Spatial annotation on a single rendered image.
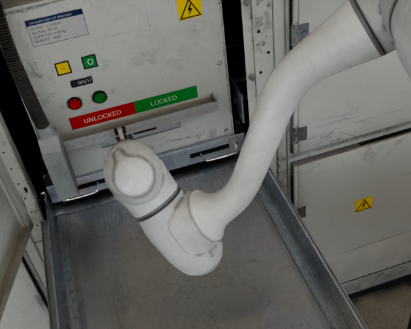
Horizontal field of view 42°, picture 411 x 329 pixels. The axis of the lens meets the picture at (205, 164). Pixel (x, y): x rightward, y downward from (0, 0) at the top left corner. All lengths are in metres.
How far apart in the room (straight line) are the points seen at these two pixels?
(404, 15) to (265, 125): 0.28
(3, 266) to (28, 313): 0.36
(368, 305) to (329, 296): 1.04
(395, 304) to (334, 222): 0.57
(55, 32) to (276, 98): 0.56
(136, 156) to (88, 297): 0.46
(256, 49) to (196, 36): 0.14
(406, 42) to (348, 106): 0.82
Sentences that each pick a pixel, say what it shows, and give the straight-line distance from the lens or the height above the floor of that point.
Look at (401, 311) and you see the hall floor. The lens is 2.24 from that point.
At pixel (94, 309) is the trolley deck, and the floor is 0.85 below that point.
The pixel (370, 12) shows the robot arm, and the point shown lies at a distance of 0.81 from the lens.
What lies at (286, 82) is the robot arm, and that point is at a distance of 0.85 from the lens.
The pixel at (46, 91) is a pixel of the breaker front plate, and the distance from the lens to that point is 1.29.
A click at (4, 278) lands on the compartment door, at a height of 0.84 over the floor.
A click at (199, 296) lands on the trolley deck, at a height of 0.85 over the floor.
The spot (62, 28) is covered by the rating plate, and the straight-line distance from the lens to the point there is 1.23.
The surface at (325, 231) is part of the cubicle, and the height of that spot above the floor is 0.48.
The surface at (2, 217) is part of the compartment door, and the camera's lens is 1.39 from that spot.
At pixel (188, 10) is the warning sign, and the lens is 1.26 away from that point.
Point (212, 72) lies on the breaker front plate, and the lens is 1.35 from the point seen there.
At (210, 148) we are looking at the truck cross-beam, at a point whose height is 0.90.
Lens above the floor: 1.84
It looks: 41 degrees down
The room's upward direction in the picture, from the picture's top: 8 degrees counter-clockwise
